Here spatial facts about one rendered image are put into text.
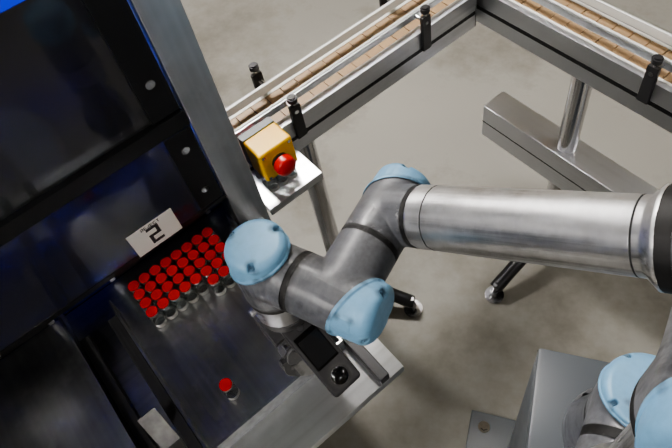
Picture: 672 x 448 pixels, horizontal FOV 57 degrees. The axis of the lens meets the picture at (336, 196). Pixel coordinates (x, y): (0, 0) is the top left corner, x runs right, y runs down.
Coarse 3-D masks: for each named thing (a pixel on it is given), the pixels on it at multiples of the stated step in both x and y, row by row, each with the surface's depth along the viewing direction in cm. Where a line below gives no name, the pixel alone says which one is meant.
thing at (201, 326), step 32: (128, 320) 110; (192, 320) 108; (224, 320) 108; (160, 352) 106; (192, 352) 105; (224, 352) 104; (256, 352) 103; (192, 384) 102; (256, 384) 100; (288, 384) 96; (192, 416) 98; (224, 416) 98; (256, 416) 95
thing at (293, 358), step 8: (256, 320) 88; (264, 328) 87; (272, 328) 80; (280, 328) 80; (288, 328) 80; (272, 336) 86; (280, 336) 86; (280, 344) 86; (288, 344) 85; (280, 352) 86; (288, 352) 85; (296, 352) 86; (288, 360) 86; (296, 360) 88
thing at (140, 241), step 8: (160, 216) 102; (168, 216) 103; (152, 224) 102; (160, 224) 103; (168, 224) 104; (176, 224) 105; (136, 232) 100; (144, 232) 102; (152, 232) 103; (160, 232) 104; (168, 232) 105; (128, 240) 100; (136, 240) 101; (144, 240) 103; (160, 240) 105; (136, 248) 103; (144, 248) 104; (152, 248) 105
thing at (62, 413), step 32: (64, 320) 110; (32, 352) 109; (64, 352) 108; (0, 384) 106; (32, 384) 106; (64, 384) 105; (96, 384) 100; (0, 416) 103; (32, 416) 102; (64, 416) 101; (96, 416) 101
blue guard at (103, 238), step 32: (160, 160) 95; (96, 192) 91; (128, 192) 95; (160, 192) 99; (64, 224) 90; (96, 224) 94; (128, 224) 98; (0, 256) 86; (32, 256) 90; (64, 256) 94; (96, 256) 98; (128, 256) 103; (0, 288) 90; (32, 288) 94; (64, 288) 98; (0, 320) 93; (32, 320) 97
